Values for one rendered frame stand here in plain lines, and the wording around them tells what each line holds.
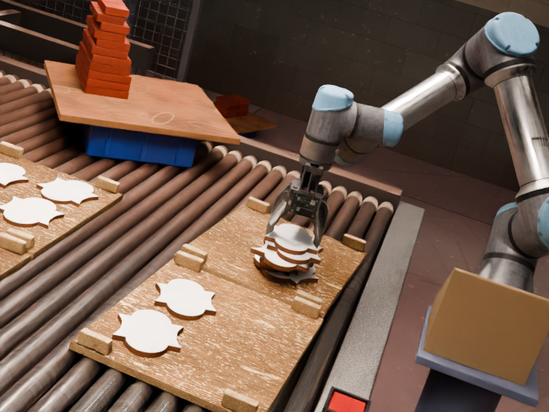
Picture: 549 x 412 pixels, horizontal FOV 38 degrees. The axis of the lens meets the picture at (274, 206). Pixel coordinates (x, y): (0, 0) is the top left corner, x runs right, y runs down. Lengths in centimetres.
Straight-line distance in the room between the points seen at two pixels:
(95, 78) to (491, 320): 127
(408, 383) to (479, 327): 165
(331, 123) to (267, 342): 46
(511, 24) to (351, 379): 86
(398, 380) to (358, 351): 179
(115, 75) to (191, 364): 116
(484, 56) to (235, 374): 92
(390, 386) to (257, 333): 186
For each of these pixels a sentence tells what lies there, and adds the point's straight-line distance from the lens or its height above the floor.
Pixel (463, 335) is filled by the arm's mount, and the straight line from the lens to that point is 182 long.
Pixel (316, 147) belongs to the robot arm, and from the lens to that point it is 166.
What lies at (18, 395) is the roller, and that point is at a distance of 132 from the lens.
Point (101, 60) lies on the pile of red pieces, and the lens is 236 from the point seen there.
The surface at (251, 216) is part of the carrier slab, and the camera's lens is 206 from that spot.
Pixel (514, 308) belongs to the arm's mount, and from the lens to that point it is 179.
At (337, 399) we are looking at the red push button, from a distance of 146.
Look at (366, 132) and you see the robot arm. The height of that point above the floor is 130.
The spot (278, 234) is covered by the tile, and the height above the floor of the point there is 102.
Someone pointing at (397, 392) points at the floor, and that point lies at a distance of 336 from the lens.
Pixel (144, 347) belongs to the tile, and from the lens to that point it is 142.
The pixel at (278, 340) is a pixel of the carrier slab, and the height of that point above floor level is 94.
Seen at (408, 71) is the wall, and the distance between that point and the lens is 644.
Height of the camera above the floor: 172
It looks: 21 degrees down
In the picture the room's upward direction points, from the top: 16 degrees clockwise
